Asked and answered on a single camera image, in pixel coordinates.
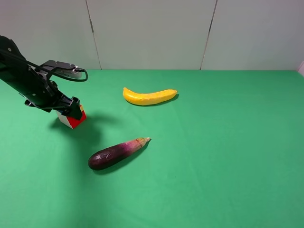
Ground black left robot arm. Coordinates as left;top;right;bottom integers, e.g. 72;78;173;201
0;36;88;120

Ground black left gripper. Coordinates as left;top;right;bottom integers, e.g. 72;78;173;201
24;80;82;119

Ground purple eggplant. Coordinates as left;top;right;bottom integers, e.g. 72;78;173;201
88;137;151;171

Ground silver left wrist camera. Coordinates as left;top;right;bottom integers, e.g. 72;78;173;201
40;60;82;79

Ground multicolour puzzle cube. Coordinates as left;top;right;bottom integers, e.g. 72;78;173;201
56;105;86;129

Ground yellow banana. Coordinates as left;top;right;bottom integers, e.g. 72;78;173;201
123;87;178;106

